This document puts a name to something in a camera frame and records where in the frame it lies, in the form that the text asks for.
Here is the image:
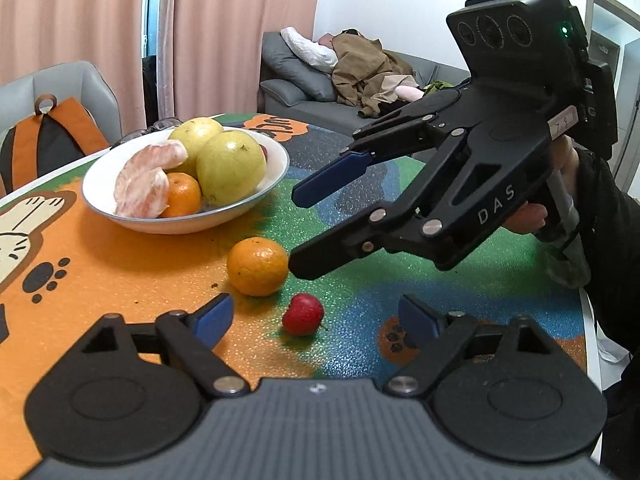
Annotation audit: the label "white pillow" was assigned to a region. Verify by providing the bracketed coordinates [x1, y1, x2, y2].
[280, 26, 341, 73]

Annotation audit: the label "orange and black backpack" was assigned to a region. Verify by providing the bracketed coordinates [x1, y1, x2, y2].
[0, 92, 111, 198]

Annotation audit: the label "small red apple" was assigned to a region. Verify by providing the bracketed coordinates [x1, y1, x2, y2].
[281, 293, 326, 337]

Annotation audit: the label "grey chair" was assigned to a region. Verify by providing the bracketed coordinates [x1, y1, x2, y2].
[0, 60, 123, 151]

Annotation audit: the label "small orange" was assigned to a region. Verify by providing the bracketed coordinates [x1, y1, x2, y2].
[159, 172, 203, 219]

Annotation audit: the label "dark rimmed glasses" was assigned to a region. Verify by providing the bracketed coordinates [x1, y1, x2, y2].
[117, 117, 183, 148]

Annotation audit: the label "colourful printed table mat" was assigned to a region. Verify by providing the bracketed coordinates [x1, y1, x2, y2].
[0, 112, 588, 480]

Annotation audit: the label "beige curtain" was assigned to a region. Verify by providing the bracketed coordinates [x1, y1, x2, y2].
[0, 0, 148, 93]
[165, 0, 323, 122]

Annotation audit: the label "person's right forearm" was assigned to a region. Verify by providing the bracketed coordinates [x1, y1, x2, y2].
[542, 147, 640, 478]

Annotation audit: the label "brown coat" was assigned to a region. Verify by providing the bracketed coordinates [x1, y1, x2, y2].
[330, 30, 418, 117]

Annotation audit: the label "white plate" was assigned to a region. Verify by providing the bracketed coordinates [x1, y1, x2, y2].
[81, 127, 291, 235]

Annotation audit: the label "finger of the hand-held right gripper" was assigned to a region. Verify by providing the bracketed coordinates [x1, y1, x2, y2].
[288, 131, 467, 282]
[292, 92, 451, 209]

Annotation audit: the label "grey sofa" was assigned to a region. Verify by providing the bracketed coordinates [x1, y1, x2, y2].
[257, 30, 476, 133]

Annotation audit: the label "grey cushion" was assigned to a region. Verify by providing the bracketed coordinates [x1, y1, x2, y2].
[260, 77, 338, 107]

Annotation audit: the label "large orange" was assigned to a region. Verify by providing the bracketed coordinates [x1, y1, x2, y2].
[226, 236, 290, 297]

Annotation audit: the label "peeled pomelo segment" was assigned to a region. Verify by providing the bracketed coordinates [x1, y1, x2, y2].
[116, 139, 190, 196]
[114, 167, 170, 220]

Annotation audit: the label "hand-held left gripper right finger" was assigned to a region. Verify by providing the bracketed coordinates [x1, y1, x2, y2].
[385, 294, 556, 396]

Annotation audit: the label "person's right hand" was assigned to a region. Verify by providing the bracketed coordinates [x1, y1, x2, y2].
[502, 136, 582, 236]

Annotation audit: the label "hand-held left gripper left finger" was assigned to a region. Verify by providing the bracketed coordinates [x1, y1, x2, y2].
[75, 292, 251, 396]

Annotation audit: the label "yellow-green pomelo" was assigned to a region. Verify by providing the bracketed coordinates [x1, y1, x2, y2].
[166, 117, 226, 178]

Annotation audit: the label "white door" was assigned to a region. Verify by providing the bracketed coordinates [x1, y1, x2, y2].
[582, 0, 640, 181]

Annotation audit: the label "large green pomelo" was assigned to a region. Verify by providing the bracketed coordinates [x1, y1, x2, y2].
[196, 129, 268, 208]

